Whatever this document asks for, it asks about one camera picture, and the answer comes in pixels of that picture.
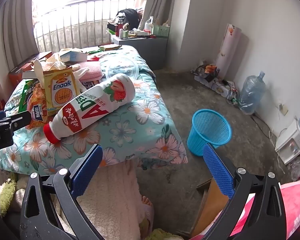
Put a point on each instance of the green snack bag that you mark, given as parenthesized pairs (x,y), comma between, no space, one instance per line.
(25,92)

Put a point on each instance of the white rolled poster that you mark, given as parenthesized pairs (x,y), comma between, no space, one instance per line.
(227,50)

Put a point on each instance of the white blue box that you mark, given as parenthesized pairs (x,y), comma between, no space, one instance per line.
(73,56)

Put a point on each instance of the dark snack bags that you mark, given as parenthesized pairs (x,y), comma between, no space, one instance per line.
(206,71)

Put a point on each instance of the green plastic basket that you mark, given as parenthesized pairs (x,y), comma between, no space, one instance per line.
(161,31)

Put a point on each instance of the metal window railing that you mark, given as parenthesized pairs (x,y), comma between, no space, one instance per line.
(65,37)

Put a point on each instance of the cream fleece blanket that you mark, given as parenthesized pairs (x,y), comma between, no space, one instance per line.
(115,187)

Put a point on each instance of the white appliance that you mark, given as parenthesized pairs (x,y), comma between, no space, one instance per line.
(287,145)

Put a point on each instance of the person's foot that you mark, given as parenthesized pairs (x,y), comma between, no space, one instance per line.
(147,201)

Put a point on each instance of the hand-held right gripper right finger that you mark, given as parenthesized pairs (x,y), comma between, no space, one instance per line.
(218,170)

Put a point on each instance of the red thermos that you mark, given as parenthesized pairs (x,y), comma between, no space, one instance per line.
(119,28)

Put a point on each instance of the clear plastic lid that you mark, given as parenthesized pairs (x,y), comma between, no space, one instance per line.
(110,72)

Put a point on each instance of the blue plastic wastebasket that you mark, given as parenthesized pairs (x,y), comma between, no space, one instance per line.
(202,135)

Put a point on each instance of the pink towel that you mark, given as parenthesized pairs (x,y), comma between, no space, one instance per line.
(90,70)

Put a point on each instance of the strawberry milk bottle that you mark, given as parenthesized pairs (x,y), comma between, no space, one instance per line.
(90,110)

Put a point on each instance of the red cardboard box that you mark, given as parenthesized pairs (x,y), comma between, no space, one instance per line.
(17,73)

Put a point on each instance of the brown wooden stool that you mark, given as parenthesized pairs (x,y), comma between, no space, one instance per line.
(212,205)

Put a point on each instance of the grey curtain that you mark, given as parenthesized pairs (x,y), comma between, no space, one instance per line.
(17,22)
(162,2)

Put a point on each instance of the orange snack bag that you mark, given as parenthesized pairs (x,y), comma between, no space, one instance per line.
(37,102)

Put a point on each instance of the white plastic bag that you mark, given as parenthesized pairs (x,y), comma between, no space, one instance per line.
(148,25)

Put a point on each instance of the yellow green plush towel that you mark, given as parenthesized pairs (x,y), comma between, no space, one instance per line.
(7,190)

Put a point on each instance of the black bag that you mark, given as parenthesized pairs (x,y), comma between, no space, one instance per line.
(130,17)

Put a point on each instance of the yellow cracker packet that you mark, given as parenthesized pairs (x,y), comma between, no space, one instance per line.
(60,90)

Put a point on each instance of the grey cabinet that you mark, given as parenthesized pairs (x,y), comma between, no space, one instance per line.
(150,52)

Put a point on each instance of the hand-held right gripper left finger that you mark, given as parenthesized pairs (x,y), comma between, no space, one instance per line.
(87,170)

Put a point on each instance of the floral blanket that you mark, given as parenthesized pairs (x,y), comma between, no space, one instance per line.
(145,110)

